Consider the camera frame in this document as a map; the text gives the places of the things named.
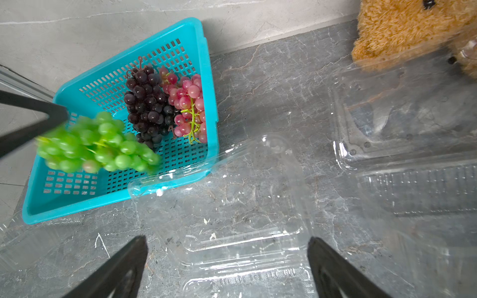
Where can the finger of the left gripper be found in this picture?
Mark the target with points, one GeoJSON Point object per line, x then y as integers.
{"type": "Point", "coordinates": [24, 118]}

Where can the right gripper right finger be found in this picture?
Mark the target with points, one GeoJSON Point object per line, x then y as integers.
{"type": "Point", "coordinates": [335, 277]}

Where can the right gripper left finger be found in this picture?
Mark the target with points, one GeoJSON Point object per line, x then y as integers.
{"type": "Point", "coordinates": [119, 277]}

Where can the green grape bunch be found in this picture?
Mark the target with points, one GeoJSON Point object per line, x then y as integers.
{"type": "Point", "coordinates": [96, 144]}

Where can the teal plastic basket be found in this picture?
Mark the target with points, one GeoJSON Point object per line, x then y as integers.
{"type": "Point", "coordinates": [182, 48]}

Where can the clear clamshell container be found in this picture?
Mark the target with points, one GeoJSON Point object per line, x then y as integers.
{"type": "Point", "coordinates": [236, 225]}
{"type": "Point", "coordinates": [405, 131]}

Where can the red grape bunch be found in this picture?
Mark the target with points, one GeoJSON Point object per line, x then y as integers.
{"type": "Point", "coordinates": [186, 96]}

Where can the dark purple grape bunch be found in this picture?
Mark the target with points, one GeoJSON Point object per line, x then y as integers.
{"type": "Point", "coordinates": [150, 112]}

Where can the brown teddy bear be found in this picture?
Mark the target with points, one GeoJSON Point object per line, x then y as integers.
{"type": "Point", "coordinates": [392, 32]}

